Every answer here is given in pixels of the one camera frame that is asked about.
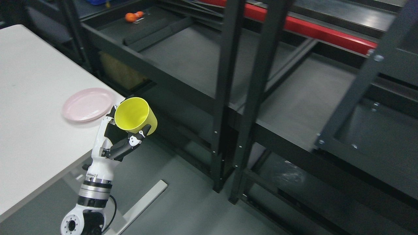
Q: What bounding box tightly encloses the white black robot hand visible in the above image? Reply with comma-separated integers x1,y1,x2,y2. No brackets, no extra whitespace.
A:
85,105,151,183

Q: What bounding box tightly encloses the yellow plastic cup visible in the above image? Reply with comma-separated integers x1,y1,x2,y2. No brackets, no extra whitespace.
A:
114,97,158,135

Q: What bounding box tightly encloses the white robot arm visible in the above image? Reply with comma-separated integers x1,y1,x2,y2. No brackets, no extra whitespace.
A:
60,180,113,235

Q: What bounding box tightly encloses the orange toy on shelf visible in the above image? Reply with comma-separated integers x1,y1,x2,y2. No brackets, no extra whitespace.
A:
124,11,144,23

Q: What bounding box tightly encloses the black metal shelf rack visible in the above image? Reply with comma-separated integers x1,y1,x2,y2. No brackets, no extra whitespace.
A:
26,0,418,235

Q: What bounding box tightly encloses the pink plastic plate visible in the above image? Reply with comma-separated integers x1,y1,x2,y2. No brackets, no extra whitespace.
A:
61,88,115,122

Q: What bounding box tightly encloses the red metal beam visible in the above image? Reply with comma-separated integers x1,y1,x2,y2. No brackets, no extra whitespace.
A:
198,0,378,55

